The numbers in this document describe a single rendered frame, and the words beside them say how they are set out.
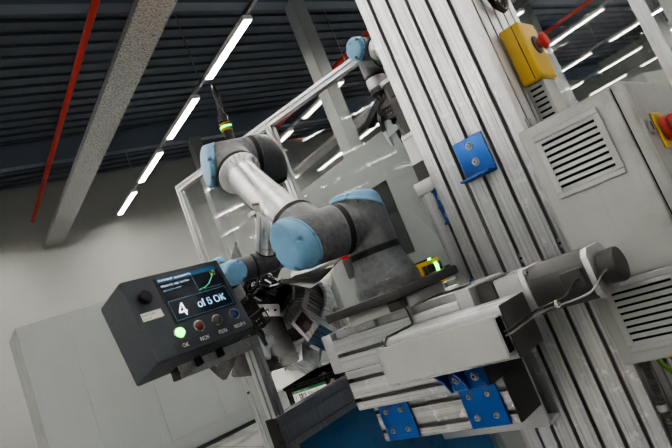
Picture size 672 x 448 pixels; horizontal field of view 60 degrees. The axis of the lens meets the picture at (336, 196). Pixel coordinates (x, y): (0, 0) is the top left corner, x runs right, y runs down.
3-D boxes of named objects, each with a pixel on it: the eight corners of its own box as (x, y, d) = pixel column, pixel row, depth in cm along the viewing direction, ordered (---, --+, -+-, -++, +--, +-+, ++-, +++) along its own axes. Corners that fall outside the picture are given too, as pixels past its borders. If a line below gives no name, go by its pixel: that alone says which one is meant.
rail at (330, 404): (451, 340, 207) (442, 318, 208) (460, 337, 204) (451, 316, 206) (276, 454, 136) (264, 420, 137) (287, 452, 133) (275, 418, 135)
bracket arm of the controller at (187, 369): (253, 348, 142) (249, 336, 143) (261, 345, 141) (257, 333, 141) (173, 382, 124) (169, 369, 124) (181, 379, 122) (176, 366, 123)
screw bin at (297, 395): (322, 389, 188) (315, 368, 189) (367, 374, 182) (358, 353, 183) (290, 412, 168) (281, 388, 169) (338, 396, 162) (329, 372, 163)
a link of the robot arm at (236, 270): (254, 251, 175) (242, 256, 184) (219, 262, 169) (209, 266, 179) (262, 276, 174) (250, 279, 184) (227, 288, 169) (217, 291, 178)
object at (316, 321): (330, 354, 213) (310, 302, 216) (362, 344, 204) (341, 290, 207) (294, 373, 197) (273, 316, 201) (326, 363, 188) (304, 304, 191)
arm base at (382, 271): (434, 272, 129) (417, 230, 130) (395, 289, 118) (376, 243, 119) (386, 290, 139) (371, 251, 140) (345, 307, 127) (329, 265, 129)
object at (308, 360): (307, 375, 204) (306, 359, 209) (319, 367, 202) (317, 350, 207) (291, 367, 200) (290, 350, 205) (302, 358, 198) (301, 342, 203)
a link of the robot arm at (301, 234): (359, 218, 120) (243, 128, 159) (297, 237, 113) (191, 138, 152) (355, 265, 126) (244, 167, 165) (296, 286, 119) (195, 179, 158)
